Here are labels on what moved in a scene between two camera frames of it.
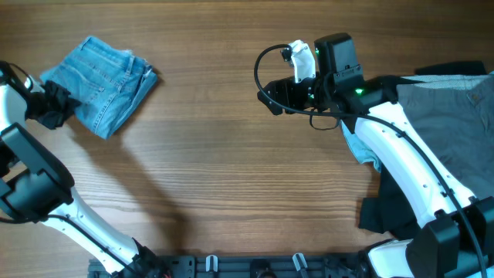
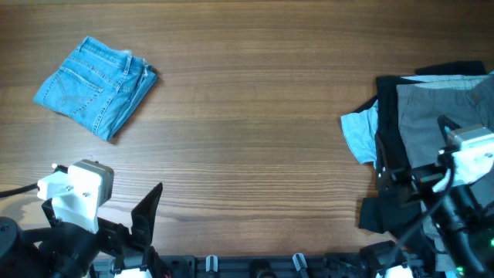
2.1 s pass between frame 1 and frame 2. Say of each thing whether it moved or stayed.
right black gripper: moved
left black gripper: moved
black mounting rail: stayed
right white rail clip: stayed
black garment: stayed
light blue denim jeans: stayed
